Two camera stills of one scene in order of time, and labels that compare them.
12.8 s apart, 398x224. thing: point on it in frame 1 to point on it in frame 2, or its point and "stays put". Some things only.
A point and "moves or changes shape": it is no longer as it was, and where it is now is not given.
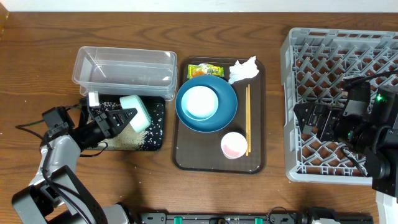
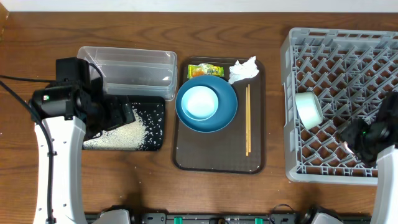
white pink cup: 234,145 moves or changes shape
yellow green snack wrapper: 204,69 stays put
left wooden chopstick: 247,124 stays put
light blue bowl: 199,102 stays put
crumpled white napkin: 239,71 stays put
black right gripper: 333,118 to 349,133
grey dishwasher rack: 315,63 stays put
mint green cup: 142,119 moves or changes shape
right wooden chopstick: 249,127 stays put
